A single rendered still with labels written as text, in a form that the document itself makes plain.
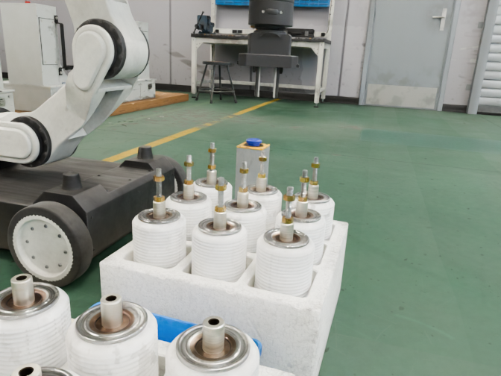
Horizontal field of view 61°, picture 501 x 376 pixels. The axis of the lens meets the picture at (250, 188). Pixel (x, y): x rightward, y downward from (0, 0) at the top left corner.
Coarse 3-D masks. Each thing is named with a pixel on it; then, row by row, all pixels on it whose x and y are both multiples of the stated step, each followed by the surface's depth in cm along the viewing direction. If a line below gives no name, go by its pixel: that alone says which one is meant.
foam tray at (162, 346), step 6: (162, 342) 55; (168, 342) 55; (162, 348) 54; (162, 354) 53; (162, 360) 53; (66, 366) 50; (162, 366) 53; (264, 366) 51; (162, 372) 53; (264, 372) 50; (270, 372) 50; (276, 372) 50; (282, 372) 51; (288, 372) 51
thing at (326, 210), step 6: (330, 198) 92; (294, 204) 90; (312, 204) 88; (318, 204) 88; (324, 204) 88; (330, 204) 89; (318, 210) 88; (324, 210) 88; (330, 210) 89; (324, 216) 89; (330, 216) 90; (330, 222) 90; (330, 228) 91; (330, 234) 93
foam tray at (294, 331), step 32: (128, 256) 78; (128, 288) 74; (160, 288) 72; (192, 288) 70; (224, 288) 68; (320, 288) 70; (192, 320) 71; (224, 320) 69; (256, 320) 67; (288, 320) 65; (320, 320) 64; (288, 352) 67; (320, 352) 73
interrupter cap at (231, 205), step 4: (228, 200) 86; (232, 200) 87; (236, 200) 87; (248, 200) 87; (252, 200) 87; (224, 204) 84; (228, 204) 84; (232, 204) 84; (236, 204) 85; (248, 204) 86; (252, 204) 85; (256, 204) 85; (260, 204) 85; (228, 208) 82; (232, 208) 82; (236, 208) 82; (240, 208) 83; (244, 208) 83; (248, 208) 83; (252, 208) 83; (256, 208) 83; (260, 208) 83; (236, 212) 81; (240, 212) 81; (244, 212) 81; (248, 212) 81; (252, 212) 81
